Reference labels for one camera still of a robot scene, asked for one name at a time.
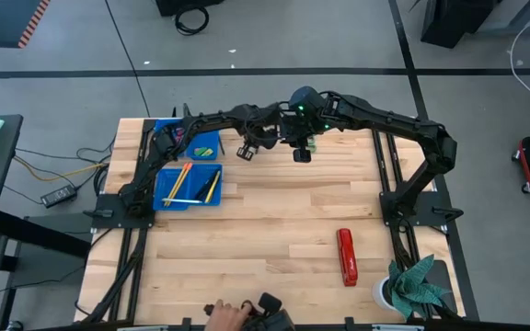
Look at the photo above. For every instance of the black mat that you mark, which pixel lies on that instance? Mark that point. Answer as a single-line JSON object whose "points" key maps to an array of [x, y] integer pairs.
{"points": [[444, 276]]}

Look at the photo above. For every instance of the grey metal furniture base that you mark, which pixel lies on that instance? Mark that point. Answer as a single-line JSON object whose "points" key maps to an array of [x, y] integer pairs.
{"points": [[513, 28]]}

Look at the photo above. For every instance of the blue plastic bin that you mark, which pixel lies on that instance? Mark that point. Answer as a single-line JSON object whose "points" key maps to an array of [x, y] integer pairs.
{"points": [[161, 181], [158, 125], [210, 140], [198, 174]]}

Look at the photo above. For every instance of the red stapler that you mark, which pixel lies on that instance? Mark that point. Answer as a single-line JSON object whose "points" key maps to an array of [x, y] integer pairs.
{"points": [[347, 257]]}

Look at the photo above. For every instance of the metal frame post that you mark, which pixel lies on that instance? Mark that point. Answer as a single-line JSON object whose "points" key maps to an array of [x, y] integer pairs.
{"points": [[186, 324], [186, 111], [350, 324]]}

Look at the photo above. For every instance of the lime green eraser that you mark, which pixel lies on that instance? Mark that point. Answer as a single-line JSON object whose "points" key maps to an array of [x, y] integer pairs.
{"points": [[209, 152]]}

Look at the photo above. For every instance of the thick black marker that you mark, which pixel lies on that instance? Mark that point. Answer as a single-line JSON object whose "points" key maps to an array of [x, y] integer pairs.
{"points": [[202, 189]]}

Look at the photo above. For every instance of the person's hand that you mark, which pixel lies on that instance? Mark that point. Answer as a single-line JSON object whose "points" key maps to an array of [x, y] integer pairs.
{"points": [[223, 318]]}

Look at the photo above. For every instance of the black power adapter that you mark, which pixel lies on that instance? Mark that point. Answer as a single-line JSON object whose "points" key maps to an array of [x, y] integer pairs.
{"points": [[58, 196]]}

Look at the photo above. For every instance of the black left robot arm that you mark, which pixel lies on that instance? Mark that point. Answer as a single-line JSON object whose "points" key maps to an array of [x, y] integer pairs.
{"points": [[200, 120]]}

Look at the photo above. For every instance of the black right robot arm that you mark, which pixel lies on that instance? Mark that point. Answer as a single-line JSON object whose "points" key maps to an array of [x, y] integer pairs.
{"points": [[384, 122]]}

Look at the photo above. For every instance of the red crayon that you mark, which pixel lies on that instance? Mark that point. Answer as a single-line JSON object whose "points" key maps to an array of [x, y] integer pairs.
{"points": [[180, 134]]}

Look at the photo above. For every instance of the black equipment case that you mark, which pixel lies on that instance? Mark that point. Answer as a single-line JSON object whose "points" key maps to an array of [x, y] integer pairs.
{"points": [[453, 20]]}

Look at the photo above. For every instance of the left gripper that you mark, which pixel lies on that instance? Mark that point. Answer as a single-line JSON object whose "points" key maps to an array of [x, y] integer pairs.
{"points": [[262, 131]]}

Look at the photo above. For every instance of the black floor box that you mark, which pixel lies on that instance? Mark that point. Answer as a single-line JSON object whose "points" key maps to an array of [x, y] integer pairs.
{"points": [[187, 4]]}

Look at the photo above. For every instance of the white plant pot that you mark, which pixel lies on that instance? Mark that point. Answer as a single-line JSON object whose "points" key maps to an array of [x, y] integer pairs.
{"points": [[379, 294]]}

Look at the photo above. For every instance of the black teleoperation device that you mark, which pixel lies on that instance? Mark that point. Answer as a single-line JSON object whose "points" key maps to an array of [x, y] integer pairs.
{"points": [[269, 317]]}

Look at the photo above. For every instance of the black table frame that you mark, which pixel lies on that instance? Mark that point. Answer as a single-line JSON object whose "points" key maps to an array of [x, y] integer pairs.
{"points": [[380, 161]]}

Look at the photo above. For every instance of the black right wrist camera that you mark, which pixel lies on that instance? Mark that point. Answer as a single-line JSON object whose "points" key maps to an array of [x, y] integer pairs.
{"points": [[302, 155]]}

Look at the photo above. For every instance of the green paper plant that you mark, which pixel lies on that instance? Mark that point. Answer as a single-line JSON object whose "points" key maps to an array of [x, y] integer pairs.
{"points": [[412, 289]]}

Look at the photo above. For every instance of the bright green eraser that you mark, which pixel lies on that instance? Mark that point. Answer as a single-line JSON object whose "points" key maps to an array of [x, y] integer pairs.
{"points": [[200, 151]]}

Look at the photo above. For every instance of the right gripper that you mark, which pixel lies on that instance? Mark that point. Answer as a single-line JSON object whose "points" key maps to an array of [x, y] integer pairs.
{"points": [[302, 133]]}

